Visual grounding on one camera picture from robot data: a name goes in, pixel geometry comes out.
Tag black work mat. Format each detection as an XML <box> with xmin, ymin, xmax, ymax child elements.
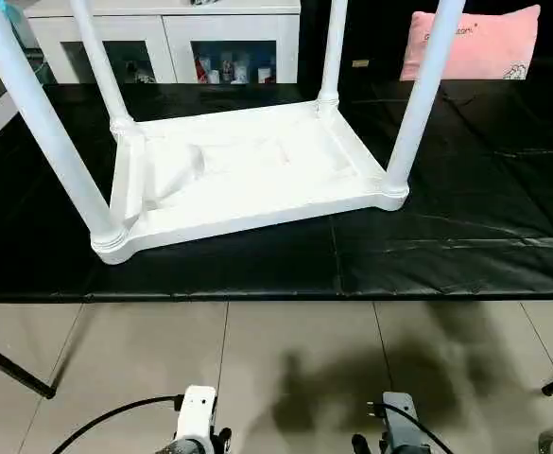
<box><xmin>0</xmin><ymin>80</ymin><xmax>553</xmax><ymax>304</ymax></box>

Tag black furniture with yellow label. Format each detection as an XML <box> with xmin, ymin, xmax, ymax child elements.
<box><xmin>300</xmin><ymin>0</ymin><xmax>553</xmax><ymax>84</ymax></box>

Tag white cabinet with glass doors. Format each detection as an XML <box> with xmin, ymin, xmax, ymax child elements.
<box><xmin>2</xmin><ymin>0</ymin><xmax>303</xmax><ymax>86</ymax></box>

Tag pink pillow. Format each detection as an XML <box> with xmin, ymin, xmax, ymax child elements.
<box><xmin>399</xmin><ymin>5</ymin><xmax>544</xmax><ymax>82</ymax></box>

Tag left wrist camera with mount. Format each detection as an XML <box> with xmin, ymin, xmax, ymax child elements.
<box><xmin>174</xmin><ymin>385</ymin><xmax>218</xmax><ymax>454</ymax></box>

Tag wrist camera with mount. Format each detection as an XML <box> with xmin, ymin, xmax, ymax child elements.
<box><xmin>174</xmin><ymin>385</ymin><xmax>218</xmax><ymax>454</ymax></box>
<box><xmin>367</xmin><ymin>392</ymin><xmax>421</xmax><ymax>454</ymax></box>

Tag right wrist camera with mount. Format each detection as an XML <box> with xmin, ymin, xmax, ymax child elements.
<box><xmin>367</xmin><ymin>392</ymin><xmax>421</xmax><ymax>454</ymax></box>

